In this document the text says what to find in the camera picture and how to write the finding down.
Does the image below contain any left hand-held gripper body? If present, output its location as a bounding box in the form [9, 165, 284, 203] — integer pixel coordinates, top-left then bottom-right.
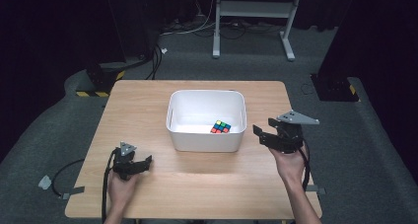
[112, 141, 146, 182]

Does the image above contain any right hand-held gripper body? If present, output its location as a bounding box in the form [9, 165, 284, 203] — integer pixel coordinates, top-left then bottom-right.
[262, 110, 320, 155]

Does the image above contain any multicoloured puzzle cube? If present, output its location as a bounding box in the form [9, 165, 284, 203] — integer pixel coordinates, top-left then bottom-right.
[210, 119, 232, 134]

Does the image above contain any white plastic bin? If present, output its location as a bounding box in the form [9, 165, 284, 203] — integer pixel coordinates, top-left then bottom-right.
[166, 89, 247, 153]

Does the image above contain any person's right hand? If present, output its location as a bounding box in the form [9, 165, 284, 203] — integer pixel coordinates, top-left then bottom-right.
[268, 144, 310, 187]

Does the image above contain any grey tape strip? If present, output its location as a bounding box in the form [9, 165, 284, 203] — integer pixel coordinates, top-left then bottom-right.
[306, 184, 327, 195]
[61, 186, 86, 200]

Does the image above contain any grey tape patch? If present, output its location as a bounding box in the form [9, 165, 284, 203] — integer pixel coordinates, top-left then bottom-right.
[37, 175, 53, 190]

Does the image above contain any black base with striped edge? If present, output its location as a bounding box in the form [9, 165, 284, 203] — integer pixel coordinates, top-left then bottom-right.
[75, 61, 127, 99]

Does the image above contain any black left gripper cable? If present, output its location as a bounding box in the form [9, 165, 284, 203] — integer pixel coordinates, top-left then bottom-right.
[101, 149, 118, 224]

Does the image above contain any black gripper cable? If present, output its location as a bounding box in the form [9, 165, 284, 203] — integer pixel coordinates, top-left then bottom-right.
[297, 139, 313, 192]
[101, 149, 118, 224]

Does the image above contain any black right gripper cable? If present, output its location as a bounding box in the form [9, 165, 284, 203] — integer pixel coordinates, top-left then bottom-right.
[297, 139, 313, 192]

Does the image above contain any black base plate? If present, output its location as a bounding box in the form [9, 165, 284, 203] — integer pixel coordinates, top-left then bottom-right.
[310, 73, 361, 104]

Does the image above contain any black cable on floor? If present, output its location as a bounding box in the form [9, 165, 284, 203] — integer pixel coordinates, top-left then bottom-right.
[50, 158, 86, 198]

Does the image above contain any black cable bundle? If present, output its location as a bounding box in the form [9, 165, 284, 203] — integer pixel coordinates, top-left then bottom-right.
[144, 43, 164, 81]

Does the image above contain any white metal stand frame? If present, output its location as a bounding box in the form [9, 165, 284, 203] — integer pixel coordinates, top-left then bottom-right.
[212, 0, 304, 62]

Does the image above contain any tangle of floor cables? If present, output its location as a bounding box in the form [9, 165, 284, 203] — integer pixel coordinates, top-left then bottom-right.
[160, 15, 284, 40]

